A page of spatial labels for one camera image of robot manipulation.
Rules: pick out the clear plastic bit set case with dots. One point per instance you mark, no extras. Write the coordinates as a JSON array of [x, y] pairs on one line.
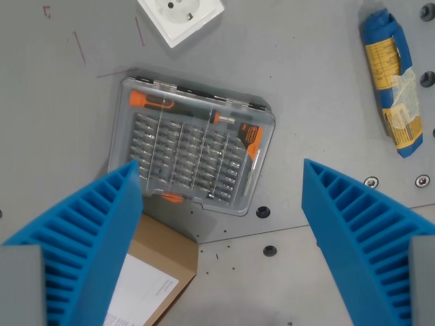
[[190, 153]]

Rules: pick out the blue packet with yellow label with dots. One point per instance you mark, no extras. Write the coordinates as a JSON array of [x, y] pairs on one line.
[[387, 61]]

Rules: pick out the brown cardboard box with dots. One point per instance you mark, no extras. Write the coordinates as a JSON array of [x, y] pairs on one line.
[[163, 244]]

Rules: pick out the white paper label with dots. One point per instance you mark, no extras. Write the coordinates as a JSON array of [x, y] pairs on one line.
[[142, 292]]

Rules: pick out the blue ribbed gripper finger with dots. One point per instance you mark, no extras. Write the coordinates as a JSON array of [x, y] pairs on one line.
[[102, 231], [340, 217]]

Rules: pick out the white wall socket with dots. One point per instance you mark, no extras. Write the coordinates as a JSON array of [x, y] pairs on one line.
[[190, 23]]

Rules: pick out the silver countersunk table screw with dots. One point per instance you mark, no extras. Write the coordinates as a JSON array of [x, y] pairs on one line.
[[422, 180], [371, 182]]

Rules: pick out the black socket head bolt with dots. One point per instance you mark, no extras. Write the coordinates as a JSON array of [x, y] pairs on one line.
[[427, 12]]

